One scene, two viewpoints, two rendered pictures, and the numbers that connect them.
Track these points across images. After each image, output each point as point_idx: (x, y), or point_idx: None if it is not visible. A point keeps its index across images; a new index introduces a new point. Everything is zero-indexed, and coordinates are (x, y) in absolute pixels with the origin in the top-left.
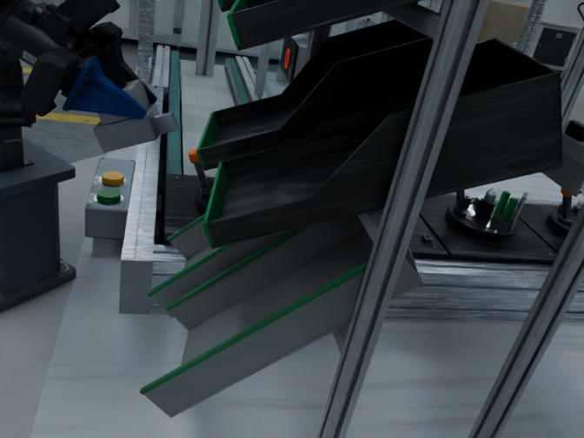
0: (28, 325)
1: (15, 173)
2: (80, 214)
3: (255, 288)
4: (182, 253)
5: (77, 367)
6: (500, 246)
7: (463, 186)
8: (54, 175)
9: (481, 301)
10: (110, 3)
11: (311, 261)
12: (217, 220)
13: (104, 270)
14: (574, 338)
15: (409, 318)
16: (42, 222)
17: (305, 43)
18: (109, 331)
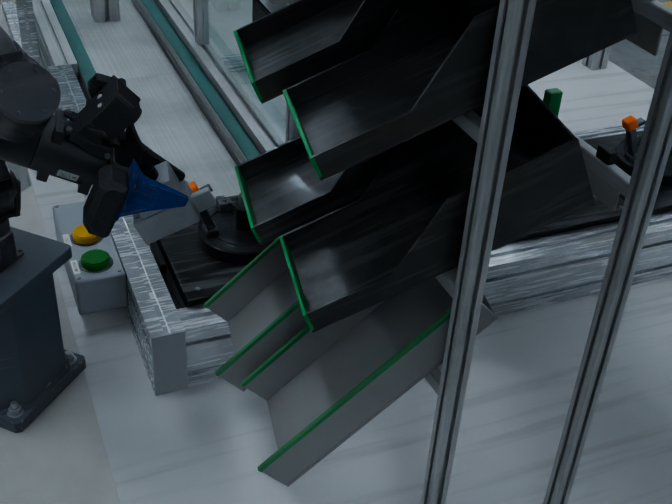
0: (64, 434)
1: (13, 271)
2: None
3: (328, 344)
4: (222, 316)
5: (141, 464)
6: None
7: (518, 236)
8: (54, 261)
9: (552, 282)
10: (136, 103)
11: (381, 306)
12: (315, 308)
13: (113, 349)
14: (661, 298)
15: None
16: (47, 316)
17: None
18: (155, 418)
